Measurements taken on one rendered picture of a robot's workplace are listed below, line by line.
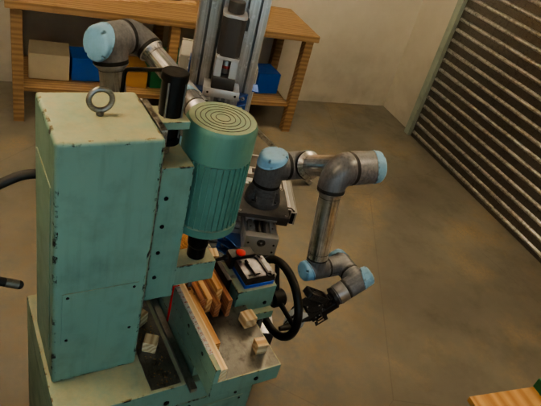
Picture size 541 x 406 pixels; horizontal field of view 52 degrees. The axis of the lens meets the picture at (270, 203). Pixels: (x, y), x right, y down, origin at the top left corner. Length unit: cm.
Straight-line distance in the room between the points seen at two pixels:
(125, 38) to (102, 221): 85
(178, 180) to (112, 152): 21
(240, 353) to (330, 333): 147
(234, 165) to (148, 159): 23
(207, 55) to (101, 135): 106
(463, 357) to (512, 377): 27
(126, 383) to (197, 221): 49
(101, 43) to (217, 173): 75
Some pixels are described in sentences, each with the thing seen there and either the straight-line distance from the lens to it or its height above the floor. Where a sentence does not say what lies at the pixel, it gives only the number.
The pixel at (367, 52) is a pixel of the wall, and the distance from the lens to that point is 553.
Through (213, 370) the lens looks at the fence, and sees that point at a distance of 147.
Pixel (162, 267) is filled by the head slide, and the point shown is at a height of 112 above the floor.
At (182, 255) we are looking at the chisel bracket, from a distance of 156.
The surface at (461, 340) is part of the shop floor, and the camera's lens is 338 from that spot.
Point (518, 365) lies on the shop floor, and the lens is 346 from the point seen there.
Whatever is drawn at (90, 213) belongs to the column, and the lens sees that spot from 122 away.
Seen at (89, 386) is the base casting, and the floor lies 80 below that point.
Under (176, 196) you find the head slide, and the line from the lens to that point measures 132.
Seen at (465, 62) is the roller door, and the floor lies 86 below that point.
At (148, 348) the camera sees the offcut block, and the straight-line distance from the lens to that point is 166.
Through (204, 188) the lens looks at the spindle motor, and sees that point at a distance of 134.
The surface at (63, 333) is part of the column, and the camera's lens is 146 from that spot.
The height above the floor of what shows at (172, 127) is 151.
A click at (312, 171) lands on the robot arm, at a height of 104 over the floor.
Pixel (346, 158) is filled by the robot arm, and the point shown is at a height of 126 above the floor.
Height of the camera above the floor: 209
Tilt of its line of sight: 34 degrees down
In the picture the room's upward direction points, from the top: 16 degrees clockwise
